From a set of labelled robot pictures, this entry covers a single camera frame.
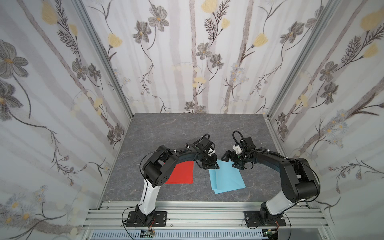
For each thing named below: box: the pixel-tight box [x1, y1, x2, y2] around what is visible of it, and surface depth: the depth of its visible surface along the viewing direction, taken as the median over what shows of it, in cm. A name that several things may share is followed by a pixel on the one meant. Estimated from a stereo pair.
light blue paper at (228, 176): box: [215, 159, 246, 191], surface depth 90 cm
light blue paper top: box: [208, 169, 225, 195], surface depth 86 cm
